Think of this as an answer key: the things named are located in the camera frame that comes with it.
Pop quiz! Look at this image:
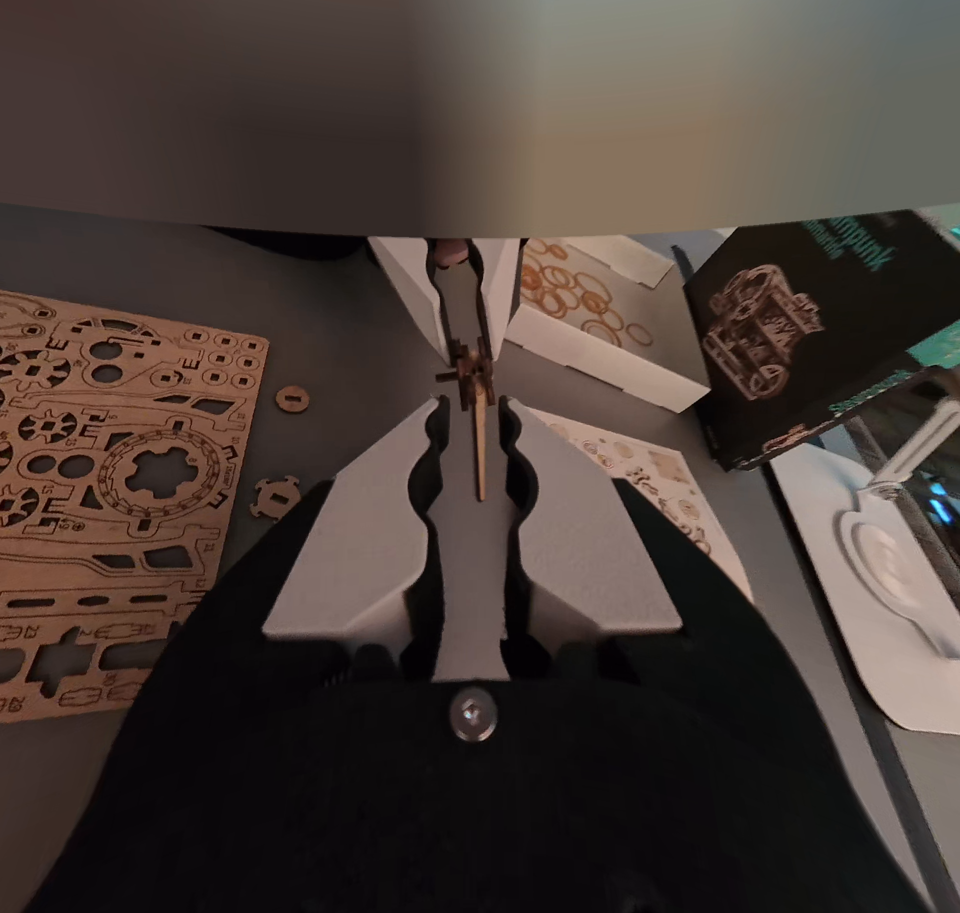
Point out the pile of rubber bands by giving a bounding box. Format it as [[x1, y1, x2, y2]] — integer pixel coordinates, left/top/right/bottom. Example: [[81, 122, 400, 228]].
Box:
[[520, 238, 655, 348]]

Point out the small wooden model assembly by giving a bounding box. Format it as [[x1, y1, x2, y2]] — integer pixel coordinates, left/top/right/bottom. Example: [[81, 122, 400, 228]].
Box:
[[436, 338, 498, 502]]

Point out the black model kit box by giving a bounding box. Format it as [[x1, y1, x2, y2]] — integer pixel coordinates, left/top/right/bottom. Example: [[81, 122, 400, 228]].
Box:
[[683, 210, 960, 473]]

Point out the laser-cut wooden parts sheet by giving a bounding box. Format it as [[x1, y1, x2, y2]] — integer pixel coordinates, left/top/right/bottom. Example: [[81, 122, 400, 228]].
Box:
[[0, 289, 270, 724]]

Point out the printed instruction sheet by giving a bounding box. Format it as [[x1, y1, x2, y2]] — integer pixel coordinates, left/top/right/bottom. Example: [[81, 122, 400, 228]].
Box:
[[517, 403, 756, 604]]

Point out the white plastic stand base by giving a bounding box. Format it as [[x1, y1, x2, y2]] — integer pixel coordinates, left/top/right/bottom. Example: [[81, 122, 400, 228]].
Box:
[[764, 433, 960, 736]]

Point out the white cardboard box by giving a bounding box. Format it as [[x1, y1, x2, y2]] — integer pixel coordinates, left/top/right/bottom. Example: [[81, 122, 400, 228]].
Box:
[[504, 235, 711, 415]]

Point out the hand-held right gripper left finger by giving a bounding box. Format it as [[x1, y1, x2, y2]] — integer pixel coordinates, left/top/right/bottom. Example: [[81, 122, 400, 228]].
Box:
[[261, 395, 453, 655]]

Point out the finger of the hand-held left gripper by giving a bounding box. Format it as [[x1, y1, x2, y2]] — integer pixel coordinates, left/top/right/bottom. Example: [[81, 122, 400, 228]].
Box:
[[468, 237, 523, 376], [369, 236, 460, 371]]

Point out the small notched wooden gear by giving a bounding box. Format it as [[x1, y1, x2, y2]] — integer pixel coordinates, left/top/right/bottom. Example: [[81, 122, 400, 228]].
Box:
[[249, 476, 302, 523]]

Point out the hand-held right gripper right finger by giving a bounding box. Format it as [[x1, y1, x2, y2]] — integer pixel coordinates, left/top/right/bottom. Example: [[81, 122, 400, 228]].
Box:
[[498, 395, 684, 655]]

